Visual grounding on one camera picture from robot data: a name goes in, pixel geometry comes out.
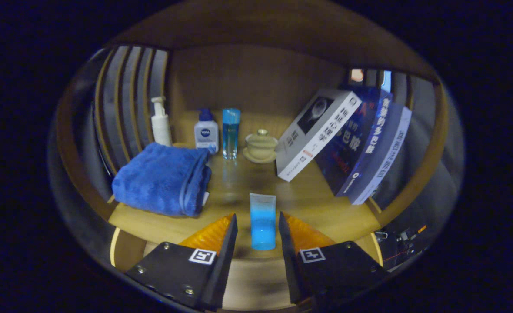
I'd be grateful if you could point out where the folded blue towel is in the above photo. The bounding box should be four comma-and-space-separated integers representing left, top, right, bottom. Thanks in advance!
112, 143, 213, 218

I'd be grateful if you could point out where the white book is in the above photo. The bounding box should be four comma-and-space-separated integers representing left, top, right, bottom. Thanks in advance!
275, 89, 363, 182

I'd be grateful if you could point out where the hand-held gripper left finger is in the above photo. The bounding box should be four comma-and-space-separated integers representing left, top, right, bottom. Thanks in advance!
125, 213, 238, 311

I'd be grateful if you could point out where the dark blue book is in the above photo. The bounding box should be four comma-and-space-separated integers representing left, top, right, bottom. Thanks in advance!
315, 86, 394, 197

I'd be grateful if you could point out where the wooden countertop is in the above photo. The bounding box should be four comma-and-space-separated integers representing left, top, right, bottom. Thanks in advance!
109, 111, 381, 261

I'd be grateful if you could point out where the dark equipment with orange tip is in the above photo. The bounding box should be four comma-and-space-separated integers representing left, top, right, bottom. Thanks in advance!
376, 224, 427, 270

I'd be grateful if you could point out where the clear blue bottle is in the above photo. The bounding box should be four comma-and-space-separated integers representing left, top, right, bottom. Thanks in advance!
222, 108, 241, 160

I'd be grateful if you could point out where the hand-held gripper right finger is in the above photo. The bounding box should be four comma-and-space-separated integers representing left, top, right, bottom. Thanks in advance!
278, 212, 390, 309

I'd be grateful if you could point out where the white pump bottle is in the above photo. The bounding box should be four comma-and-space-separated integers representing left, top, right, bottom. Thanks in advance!
151, 96, 173, 147

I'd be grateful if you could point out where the blue and white cream tube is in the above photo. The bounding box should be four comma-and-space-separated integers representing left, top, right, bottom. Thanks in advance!
250, 193, 277, 251

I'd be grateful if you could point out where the white bottle with blue cap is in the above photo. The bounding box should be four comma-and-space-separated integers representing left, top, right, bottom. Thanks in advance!
194, 108, 219, 154

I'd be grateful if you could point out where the wooden cabinet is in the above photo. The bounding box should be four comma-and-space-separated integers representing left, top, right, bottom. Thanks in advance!
54, 0, 450, 279

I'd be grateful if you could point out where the beige lidded teacup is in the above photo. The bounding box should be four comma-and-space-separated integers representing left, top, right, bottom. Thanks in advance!
243, 129, 279, 164

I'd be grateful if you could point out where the lavender book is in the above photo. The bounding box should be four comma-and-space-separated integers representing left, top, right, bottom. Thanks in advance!
348, 104, 413, 206

